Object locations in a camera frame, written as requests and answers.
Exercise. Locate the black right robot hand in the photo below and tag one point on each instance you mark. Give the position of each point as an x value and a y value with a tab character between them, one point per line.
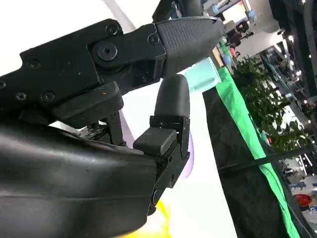
62	173

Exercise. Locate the orange toy bread roll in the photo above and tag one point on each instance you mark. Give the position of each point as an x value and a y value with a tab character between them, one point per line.
162	223

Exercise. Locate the lilac plate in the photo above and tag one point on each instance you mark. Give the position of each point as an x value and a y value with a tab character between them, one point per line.
190	158

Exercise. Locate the pale green mug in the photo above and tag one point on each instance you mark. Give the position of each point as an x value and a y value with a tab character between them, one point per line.
204	74

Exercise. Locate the black mesh panel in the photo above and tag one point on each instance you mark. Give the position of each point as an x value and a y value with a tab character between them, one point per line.
235	188

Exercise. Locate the green cloth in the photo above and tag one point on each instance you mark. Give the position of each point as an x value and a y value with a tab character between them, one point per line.
230	86

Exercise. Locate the green leafy plant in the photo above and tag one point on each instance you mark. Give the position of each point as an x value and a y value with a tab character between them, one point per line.
262	99

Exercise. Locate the black machine on stand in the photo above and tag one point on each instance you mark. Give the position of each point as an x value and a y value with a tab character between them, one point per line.
237	33

